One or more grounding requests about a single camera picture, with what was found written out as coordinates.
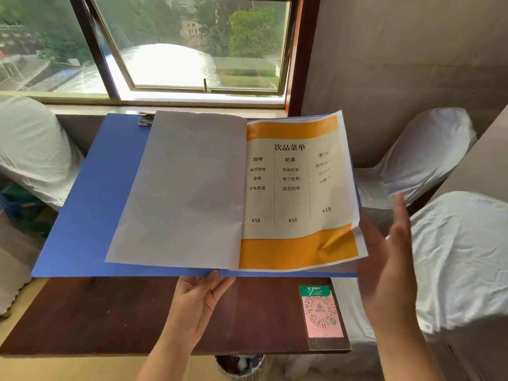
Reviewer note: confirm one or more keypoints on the person's left hand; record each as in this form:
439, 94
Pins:
190, 309

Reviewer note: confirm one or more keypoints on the person's right hand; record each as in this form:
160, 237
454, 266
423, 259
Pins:
391, 281

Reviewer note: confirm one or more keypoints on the person's right thumb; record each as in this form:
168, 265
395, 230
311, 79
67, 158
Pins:
371, 232

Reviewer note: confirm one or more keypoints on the person's left thumb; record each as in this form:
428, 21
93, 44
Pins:
210, 283

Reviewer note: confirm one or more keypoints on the blue clipboard folder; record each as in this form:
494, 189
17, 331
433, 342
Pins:
91, 202

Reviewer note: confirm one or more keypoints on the person's left forearm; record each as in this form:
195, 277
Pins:
166, 363

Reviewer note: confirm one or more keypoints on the person's right forearm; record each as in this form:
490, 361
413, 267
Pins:
407, 353

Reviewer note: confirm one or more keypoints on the orange and white menu page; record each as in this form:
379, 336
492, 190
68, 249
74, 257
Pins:
295, 249

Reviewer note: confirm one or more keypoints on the waste bin with liner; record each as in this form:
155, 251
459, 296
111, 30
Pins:
240, 365

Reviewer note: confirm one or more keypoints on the white covered chair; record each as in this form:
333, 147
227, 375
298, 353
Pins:
420, 154
460, 265
31, 150

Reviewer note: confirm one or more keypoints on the blank white paper page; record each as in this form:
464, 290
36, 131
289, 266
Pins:
182, 190

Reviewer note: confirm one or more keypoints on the pink code table plate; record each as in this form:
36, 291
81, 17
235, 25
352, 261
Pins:
322, 317

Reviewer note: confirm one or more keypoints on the metal folder clip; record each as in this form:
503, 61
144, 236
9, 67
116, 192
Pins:
145, 119

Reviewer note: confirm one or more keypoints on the red-brown wooden window trim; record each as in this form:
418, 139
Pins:
303, 51

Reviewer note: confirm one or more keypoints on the white scalloped cloth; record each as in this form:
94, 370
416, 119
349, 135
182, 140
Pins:
16, 269

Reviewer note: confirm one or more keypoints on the metal window latch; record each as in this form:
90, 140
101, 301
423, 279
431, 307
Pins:
206, 86

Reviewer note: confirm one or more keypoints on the green and blue bag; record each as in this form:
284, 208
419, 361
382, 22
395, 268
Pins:
20, 206

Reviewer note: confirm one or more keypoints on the stone window sill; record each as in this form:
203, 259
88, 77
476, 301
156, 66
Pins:
95, 109

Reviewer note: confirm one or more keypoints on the sliding glass window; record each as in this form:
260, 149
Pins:
170, 47

